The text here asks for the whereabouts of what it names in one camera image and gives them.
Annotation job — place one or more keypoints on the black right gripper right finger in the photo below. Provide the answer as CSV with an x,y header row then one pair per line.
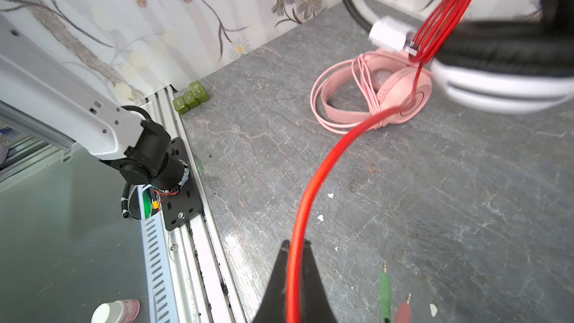
x,y
315,307

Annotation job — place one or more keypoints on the white pink bottle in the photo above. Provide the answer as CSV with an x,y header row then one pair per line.
x,y
124,311

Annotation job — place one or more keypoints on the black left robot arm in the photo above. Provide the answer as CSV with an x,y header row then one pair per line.
x,y
41,98

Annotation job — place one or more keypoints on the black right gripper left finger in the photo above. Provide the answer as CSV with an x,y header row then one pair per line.
x,y
272,308

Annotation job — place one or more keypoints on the pink headphones with cable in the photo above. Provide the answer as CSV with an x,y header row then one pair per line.
x,y
385,79

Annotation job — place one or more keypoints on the white perforated cable duct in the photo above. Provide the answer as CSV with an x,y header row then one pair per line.
x,y
162,299

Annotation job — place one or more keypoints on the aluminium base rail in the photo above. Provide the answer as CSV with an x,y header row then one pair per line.
x,y
65,248

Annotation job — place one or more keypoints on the green small object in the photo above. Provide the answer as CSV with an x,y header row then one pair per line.
x,y
193,97

